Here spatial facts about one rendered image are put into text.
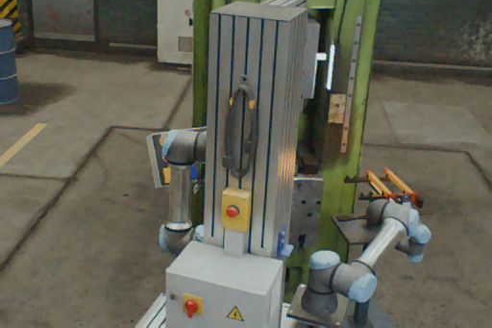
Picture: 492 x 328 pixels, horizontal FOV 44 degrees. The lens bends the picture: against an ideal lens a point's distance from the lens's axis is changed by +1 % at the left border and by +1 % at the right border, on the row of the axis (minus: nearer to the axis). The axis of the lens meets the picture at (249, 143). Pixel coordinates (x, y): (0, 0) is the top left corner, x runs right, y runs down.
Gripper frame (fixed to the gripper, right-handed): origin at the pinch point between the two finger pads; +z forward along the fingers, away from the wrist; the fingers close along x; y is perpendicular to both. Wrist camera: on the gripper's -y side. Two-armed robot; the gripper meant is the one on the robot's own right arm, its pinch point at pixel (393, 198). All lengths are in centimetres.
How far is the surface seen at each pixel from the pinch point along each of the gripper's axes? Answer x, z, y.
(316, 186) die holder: -30.5, 32.3, 6.8
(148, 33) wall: -83, 670, 57
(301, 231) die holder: -37, 33, 36
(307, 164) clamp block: -35, 39, -4
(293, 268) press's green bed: -37, 39, 65
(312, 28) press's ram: -39, 40, -81
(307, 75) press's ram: -39, 40, -55
